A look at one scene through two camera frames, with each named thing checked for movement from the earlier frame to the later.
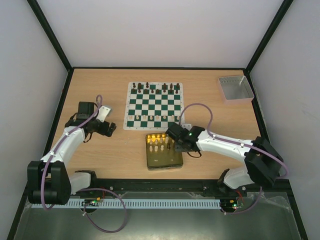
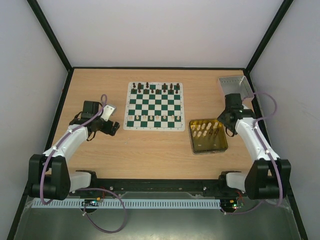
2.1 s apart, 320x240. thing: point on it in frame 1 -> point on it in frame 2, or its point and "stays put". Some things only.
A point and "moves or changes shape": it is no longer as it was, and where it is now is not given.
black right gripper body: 180,147 -> 225,120
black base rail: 184,186 stays put
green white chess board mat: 153,105 stays put
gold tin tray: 161,152 moves or changes shape
